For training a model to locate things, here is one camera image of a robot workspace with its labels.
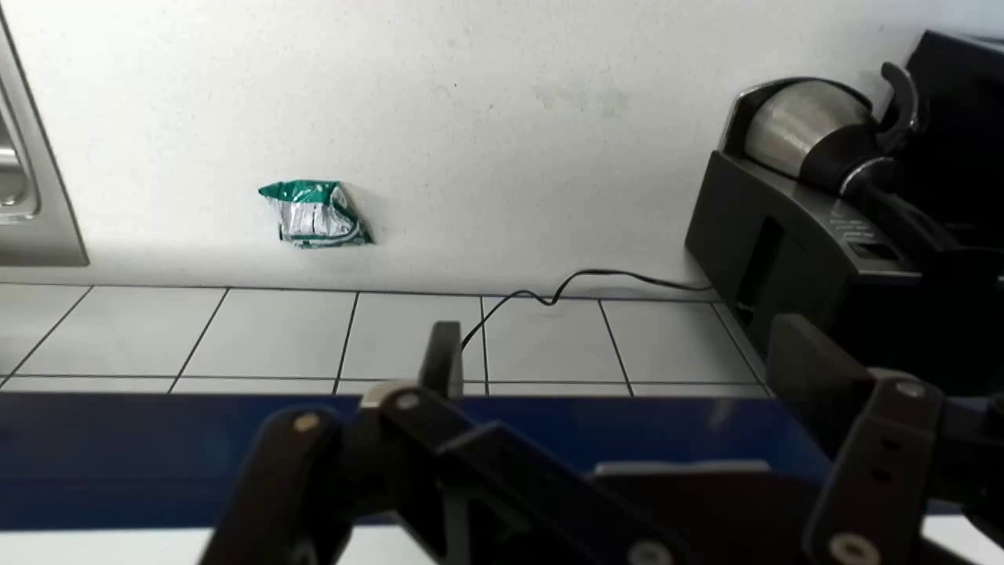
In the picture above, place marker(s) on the black coffee maker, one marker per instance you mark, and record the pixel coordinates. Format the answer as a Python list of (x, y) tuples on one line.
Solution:
[(906, 269)]

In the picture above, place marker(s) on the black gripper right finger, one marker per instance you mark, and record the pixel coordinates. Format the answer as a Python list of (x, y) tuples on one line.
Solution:
[(900, 450)]

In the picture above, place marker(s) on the stainless steel double sink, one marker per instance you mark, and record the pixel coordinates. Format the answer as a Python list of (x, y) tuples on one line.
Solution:
[(37, 215)]

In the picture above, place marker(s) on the steel coffee carafe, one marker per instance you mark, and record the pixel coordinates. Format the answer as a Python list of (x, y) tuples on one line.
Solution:
[(820, 130)]

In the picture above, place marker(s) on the green crumpled snack bag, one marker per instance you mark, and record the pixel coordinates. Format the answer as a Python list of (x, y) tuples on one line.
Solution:
[(316, 215)]

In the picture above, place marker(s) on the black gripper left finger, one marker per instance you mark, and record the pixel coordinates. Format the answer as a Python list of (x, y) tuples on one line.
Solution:
[(467, 491)]

